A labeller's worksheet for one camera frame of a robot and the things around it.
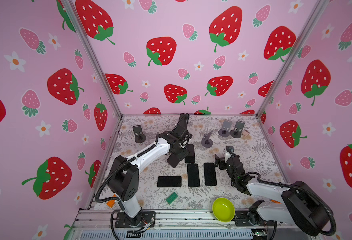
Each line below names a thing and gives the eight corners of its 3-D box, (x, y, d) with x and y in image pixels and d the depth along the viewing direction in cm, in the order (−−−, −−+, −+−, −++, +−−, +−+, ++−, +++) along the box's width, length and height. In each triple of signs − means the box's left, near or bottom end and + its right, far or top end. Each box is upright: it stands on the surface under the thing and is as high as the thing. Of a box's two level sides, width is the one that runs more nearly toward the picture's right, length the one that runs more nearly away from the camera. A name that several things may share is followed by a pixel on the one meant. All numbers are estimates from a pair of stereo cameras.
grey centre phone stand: (201, 147, 104) (202, 142, 99) (200, 136, 111) (201, 131, 106) (212, 147, 104) (213, 142, 99) (210, 136, 111) (211, 131, 106)
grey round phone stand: (217, 135, 111) (220, 126, 104) (221, 127, 116) (224, 118, 109) (227, 138, 109) (230, 130, 102) (230, 130, 114) (234, 122, 107)
